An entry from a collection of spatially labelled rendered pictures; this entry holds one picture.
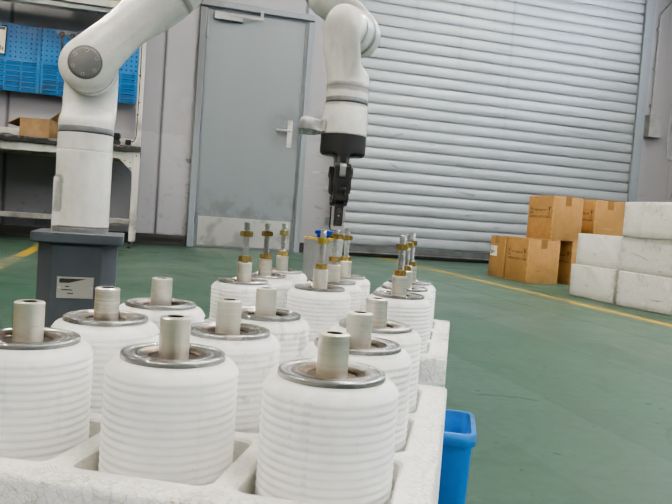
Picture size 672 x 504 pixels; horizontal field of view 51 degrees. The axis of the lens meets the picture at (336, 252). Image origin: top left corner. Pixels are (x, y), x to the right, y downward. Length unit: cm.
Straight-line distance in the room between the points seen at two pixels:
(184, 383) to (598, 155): 725
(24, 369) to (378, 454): 25
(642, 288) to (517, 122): 361
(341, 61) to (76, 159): 47
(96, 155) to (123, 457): 83
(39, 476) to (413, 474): 25
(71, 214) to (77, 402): 74
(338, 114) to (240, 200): 517
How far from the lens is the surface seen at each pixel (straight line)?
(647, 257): 386
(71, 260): 126
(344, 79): 116
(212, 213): 627
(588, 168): 758
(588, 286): 420
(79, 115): 129
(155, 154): 626
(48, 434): 56
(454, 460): 87
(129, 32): 129
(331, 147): 114
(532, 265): 493
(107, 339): 64
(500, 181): 706
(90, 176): 128
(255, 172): 632
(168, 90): 632
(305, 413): 46
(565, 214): 504
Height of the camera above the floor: 36
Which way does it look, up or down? 3 degrees down
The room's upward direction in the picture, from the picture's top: 4 degrees clockwise
